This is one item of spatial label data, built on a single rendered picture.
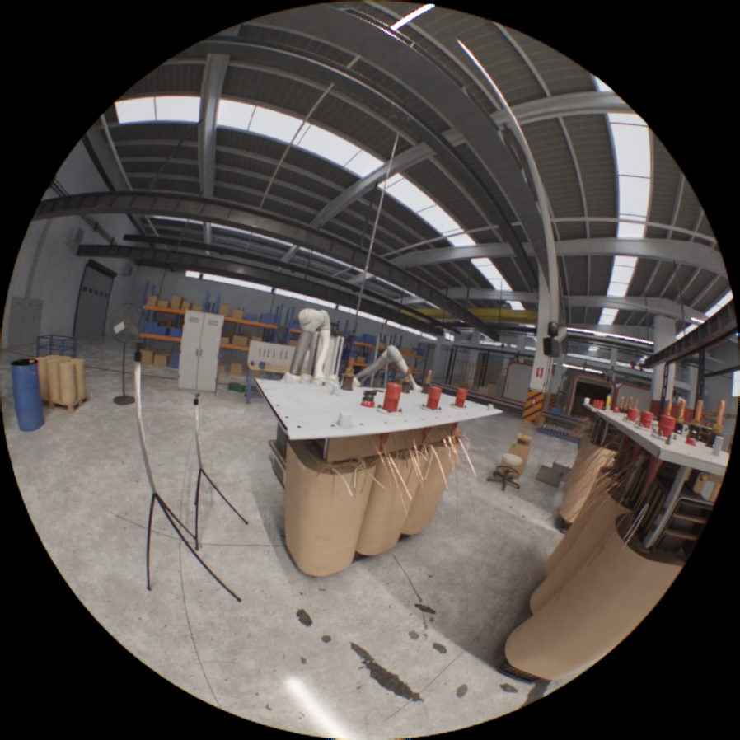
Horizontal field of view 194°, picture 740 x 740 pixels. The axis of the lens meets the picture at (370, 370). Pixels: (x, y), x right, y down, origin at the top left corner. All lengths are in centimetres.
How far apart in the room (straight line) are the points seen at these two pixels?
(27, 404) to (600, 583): 530
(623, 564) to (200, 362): 629
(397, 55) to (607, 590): 404
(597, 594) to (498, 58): 925
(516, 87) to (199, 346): 1135
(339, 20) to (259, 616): 479
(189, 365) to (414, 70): 647
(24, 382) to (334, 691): 443
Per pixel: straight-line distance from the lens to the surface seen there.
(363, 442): 108
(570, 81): 952
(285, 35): 927
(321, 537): 126
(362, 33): 323
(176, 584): 191
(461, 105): 340
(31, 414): 448
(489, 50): 865
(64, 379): 486
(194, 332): 563
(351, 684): 162
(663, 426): 98
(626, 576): 115
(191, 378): 575
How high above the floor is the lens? 161
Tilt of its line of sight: 4 degrees down
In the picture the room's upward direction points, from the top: 10 degrees clockwise
